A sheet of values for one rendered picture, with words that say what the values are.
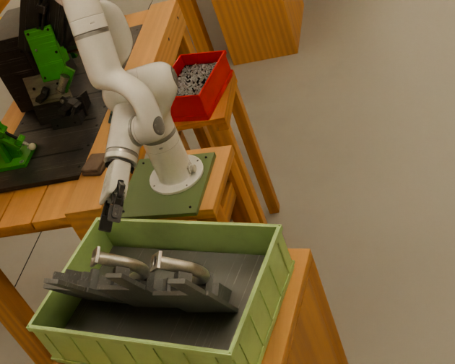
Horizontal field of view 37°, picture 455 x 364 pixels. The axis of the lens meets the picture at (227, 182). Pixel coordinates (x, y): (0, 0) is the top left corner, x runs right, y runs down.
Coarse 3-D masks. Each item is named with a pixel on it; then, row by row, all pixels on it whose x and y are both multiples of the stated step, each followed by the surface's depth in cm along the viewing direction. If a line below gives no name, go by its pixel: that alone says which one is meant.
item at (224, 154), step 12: (216, 156) 232; (228, 156) 230; (216, 168) 227; (228, 168) 229; (216, 180) 222; (204, 192) 219; (216, 192) 217; (204, 204) 214; (216, 204) 215; (192, 216) 216; (204, 216) 214; (216, 216) 214
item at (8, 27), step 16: (16, 16) 282; (0, 32) 273; (16, 32) 267; (0, 48) 269; (16, 48) 268; (0, 64) 274; (16, 64) 273; (32, 64) 272; (16, 80) 278; (16, 96) 284
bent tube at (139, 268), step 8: (96, 248) 160; (96, 256) 158; (104, 256) 160; (112, 256) 161; (120, 256) 162; (104, 264) 161; (112, 264) 161; (120, 264) 162; (128, 264) 162; (136, 264) 164; (144, 264) 166; (136, 272) 165; (144, 272) 167
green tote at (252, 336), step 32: (96, 224) 206; (128, 224) 203; (160, 224) 197; (192, 224) 192; (224, 224) 188; (256, 224) 184; (288, 256) 187; (256, 288) 166; (32, 320) 182; (64, 320) 193; (256, 320) 167; (64, 352) 185; (96, 352) 178; (128, 352) 171; (160, 352) 165; (192, 352) 159; (224, 352) 155; (256, 352) 168
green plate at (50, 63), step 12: (36, 36) 257; (48, 36) 256; (36, 48) 260; (48, 48) 259; (60, 48) 262; (36, 60) 262; (48, 60) 261; (60, 60) 260; (48, 72) 263; (60, 72) 262
